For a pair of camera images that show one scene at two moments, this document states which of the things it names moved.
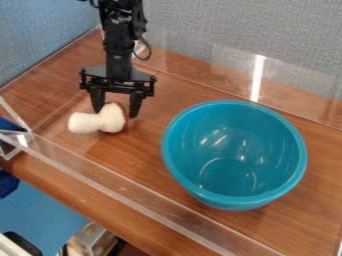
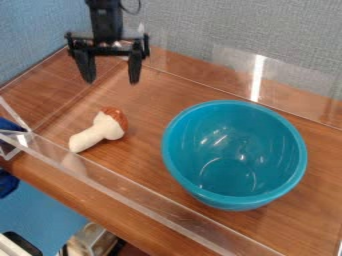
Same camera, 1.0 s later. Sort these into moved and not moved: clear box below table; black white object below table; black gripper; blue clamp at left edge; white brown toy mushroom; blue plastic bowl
Moved: white brown toy mushroom; black gripper
Not moved: clear box below table; blue clamp at left edge; black white object below table; blue plastic bowl
